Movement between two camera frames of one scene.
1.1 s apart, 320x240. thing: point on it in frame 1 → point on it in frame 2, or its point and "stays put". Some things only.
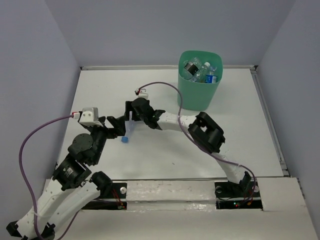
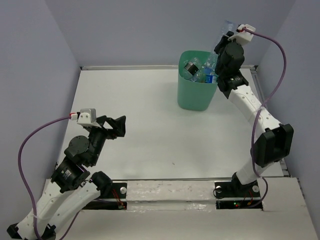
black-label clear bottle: x=193 y=66 stays put
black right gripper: x=129 y=107 → x=224 y=40
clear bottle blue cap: x=129 y=125 → x=228 y=26
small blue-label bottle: x=211 y=78 stays put
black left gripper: x=119 y=130 stays put
